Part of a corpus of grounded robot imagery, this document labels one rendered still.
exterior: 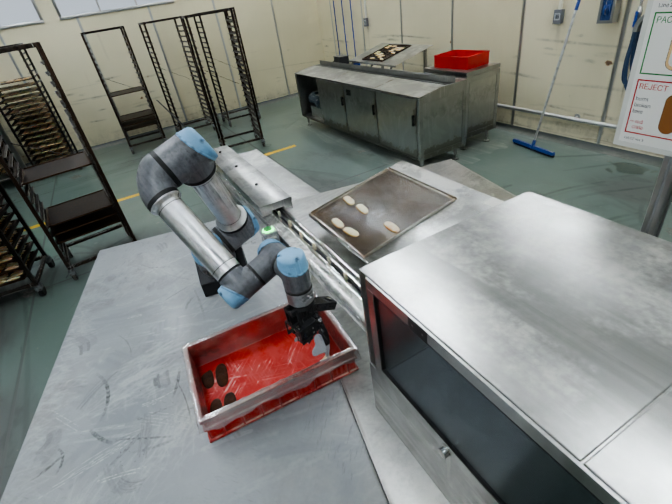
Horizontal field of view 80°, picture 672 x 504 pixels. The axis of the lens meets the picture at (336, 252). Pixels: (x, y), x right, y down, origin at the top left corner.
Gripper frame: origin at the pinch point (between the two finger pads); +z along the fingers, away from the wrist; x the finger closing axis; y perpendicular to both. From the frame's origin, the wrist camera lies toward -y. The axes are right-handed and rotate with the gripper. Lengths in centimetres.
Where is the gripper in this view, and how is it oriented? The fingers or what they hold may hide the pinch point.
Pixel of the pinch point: (319, 346)
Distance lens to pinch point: 124.8
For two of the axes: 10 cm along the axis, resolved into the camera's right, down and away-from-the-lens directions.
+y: -7.2, 4.7, -5.2
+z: 1.4, 8.3, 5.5
